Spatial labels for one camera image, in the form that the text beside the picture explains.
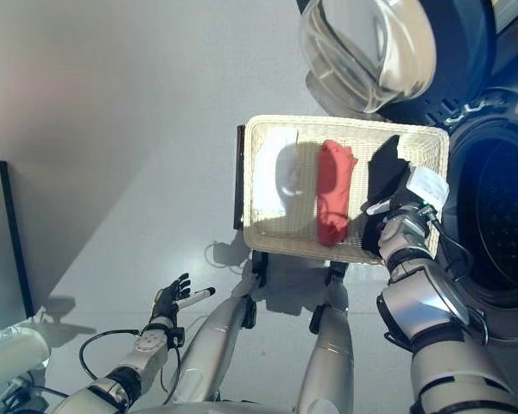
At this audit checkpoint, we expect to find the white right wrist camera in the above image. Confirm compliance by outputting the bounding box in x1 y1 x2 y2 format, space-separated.
407 166 452 207

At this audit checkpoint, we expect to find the grey front-load washing machine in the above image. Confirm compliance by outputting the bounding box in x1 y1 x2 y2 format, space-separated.
418 0 518 393

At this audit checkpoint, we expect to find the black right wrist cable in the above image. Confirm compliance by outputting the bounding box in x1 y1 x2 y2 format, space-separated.
426 206 490 348

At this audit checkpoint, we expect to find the black garment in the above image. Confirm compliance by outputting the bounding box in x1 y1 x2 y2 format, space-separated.
360 134 412 256

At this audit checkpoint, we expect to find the red garment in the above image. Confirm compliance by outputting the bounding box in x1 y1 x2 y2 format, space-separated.
315 138 360 248

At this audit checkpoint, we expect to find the grey robot torso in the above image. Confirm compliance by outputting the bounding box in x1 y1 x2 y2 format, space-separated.
131 400 299 414

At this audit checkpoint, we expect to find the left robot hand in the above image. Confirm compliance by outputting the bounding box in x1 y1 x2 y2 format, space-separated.
150 273 218 323

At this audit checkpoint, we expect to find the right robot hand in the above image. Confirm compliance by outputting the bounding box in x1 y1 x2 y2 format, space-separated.
364 180 435 219

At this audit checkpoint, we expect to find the white cylindrical housing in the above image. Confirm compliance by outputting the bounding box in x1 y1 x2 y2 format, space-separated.
0 326 52 414

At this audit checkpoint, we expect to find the round glass washer door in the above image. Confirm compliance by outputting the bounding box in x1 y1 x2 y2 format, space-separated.
297 0 498 126

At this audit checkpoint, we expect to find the grey panel with black edge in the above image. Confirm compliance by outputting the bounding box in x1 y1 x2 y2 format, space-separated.
0 158 38 334

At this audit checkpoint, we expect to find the thin white floor cable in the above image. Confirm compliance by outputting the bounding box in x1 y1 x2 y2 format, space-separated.
204 241 245 275

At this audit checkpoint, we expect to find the white garment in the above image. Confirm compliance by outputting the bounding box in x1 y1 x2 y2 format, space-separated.
252 127 304 216

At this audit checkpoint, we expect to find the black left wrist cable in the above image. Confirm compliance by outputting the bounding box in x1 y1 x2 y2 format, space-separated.
78 329 183 407

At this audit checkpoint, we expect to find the silver right robot leg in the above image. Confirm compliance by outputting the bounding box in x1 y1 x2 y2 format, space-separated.
293 262 356 414

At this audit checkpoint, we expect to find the white woven laundry basket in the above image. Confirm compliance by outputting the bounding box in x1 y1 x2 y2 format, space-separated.
243 114 452 267

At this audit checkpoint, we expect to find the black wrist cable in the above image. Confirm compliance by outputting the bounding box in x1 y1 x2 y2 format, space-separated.
426 206 490 348
78 329 183 407

